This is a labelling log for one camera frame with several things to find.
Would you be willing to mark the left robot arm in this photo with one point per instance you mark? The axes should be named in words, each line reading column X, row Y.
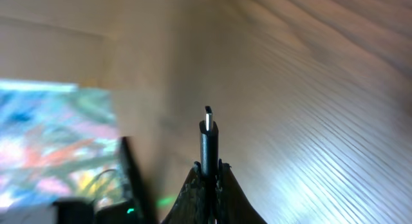
column 84, row 212

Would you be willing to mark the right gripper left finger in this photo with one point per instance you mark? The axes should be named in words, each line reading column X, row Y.
column 189, row 207

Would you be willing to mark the blue-screen Galaxy smartphone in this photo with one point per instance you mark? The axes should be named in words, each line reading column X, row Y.
column 60, row 141

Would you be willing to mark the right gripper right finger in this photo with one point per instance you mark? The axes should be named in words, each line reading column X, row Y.
column 232, row 205

